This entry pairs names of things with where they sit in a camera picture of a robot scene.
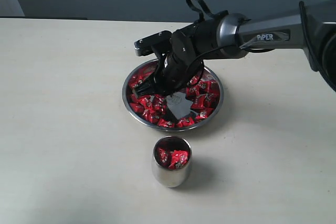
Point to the steel bowl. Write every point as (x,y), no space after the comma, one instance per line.
(181,107)

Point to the red wrapped candy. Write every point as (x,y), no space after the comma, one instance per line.
(166,123)
(210,88)
(204,114)
(136,80)

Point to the steel cup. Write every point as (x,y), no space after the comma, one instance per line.
(166,177)

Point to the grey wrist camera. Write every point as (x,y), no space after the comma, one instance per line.
(159,42)

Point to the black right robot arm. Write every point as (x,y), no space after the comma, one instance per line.
(309,28)

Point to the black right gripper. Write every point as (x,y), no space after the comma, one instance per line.
(190,46)

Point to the red candy in cup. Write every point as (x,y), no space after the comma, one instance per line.
(172,160)

